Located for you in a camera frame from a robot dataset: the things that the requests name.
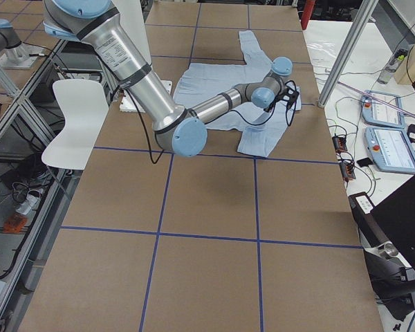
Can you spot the lower teach pendant tablet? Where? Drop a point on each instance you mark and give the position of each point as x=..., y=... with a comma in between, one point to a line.
x=390, y=150

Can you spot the light blue button shirt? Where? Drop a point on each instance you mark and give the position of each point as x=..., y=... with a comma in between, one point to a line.
x=227, y=97

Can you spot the black power adapter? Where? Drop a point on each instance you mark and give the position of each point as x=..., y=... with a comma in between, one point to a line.
x=411, y=132

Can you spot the clear plastic bag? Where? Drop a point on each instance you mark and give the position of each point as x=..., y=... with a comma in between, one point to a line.
x=322, y=54

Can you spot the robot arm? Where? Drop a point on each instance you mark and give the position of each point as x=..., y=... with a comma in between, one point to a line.
x=97, y=23

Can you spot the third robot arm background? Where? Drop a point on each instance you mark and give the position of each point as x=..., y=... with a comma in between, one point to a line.
x=15, y=54

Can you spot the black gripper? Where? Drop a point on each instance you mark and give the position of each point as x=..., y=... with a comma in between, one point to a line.
x=270, y=106

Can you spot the upper teach pendant tablet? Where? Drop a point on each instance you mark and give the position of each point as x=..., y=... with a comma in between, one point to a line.
x=375, y=113

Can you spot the white plastic chair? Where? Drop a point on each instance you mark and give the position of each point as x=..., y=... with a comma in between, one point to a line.
x=84, y=106

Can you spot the black laptop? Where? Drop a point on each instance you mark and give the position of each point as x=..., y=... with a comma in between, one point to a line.
x=393, y=219

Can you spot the plastic water bottle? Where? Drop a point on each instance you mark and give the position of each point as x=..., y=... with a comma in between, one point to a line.
x=392, y=65

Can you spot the aluminium frame post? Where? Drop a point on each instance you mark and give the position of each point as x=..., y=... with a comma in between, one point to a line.
x=353, y=35

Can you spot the red cylinder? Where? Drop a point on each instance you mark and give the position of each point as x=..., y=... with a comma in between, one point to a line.
x=307, y=13

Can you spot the orange box on floor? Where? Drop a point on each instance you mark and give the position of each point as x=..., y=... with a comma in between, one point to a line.
x=14, y=223

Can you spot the teach pendant tablet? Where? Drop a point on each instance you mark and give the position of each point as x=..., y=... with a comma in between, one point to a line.
x=390, y=150
x=375, y=113

